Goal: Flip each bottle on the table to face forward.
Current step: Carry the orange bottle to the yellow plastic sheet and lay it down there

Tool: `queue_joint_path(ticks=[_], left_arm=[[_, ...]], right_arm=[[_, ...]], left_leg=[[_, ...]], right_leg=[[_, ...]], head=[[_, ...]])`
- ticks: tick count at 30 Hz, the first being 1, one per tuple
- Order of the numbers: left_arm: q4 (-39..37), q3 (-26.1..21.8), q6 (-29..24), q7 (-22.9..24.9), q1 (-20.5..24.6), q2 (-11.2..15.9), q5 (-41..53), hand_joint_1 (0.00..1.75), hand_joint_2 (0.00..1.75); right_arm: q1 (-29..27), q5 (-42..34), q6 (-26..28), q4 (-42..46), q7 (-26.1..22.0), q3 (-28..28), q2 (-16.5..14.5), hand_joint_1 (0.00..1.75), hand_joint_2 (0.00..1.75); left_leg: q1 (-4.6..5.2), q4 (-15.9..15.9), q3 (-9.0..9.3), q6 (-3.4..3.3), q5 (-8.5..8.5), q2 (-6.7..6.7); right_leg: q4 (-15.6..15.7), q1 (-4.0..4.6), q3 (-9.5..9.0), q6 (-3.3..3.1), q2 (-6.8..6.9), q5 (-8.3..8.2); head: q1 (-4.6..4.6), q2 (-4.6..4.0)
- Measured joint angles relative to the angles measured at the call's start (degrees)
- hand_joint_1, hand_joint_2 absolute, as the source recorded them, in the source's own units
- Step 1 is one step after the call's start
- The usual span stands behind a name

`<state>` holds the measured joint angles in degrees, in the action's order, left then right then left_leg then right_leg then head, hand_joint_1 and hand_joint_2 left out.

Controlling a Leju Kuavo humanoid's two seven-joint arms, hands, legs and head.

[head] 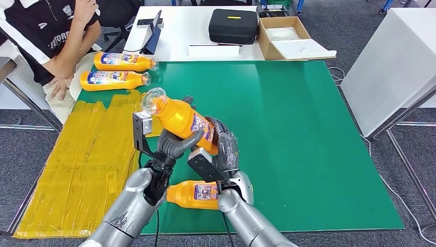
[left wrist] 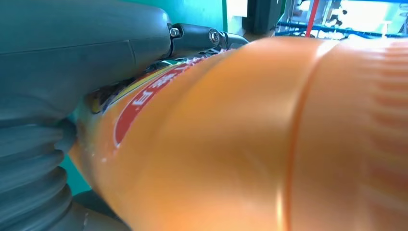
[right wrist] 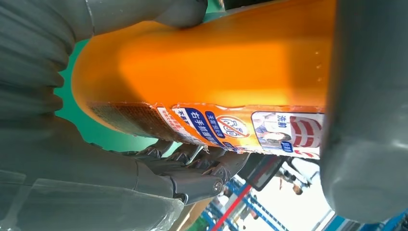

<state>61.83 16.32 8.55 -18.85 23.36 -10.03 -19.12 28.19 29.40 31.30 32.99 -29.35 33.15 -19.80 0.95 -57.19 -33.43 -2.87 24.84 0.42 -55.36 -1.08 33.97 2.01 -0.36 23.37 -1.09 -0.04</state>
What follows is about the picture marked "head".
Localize white desk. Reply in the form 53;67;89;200
123;6;266;63

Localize black device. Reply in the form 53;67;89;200
257;4;291;19

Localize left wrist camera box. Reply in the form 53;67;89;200
132;111;165;164

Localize yellow plastic sheet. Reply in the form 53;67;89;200
13;90;165;239

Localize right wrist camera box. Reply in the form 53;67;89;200
187;147;226;185

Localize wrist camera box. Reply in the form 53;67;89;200
132;111;165;164
187;147;226;185

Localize tablet with blue cover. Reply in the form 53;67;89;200
139;10;163;56

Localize white paper sheet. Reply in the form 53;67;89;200
187;45;242;59

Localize white flat sheet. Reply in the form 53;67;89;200
272;38;337;61

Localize black office chair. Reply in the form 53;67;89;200
96;0;146;54

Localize green plastic crate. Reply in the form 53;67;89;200
266;0;294;11

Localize black zip case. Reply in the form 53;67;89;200
208;9;259;46

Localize white table with metal legs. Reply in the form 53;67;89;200
340;7;436;222
0;56;64;133

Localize white padding bag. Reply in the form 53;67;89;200
264;27;302;42

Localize black phone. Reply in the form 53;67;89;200
137;19;164;27

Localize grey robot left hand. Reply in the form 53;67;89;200
157;95;205;161

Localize person's left hand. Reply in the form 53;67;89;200
48;76;73;102

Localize person's right hand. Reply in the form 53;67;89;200
73;0;100;27

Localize open cardboard box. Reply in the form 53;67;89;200
258;16;337;62

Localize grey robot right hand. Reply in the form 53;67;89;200
204;116;241;173

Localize person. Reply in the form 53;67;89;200
0;0;103;124

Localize orange detergent bottle clear cap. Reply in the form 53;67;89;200
166;181;221;210
94;51;160;72
80;70;152;92
140;87;220;155

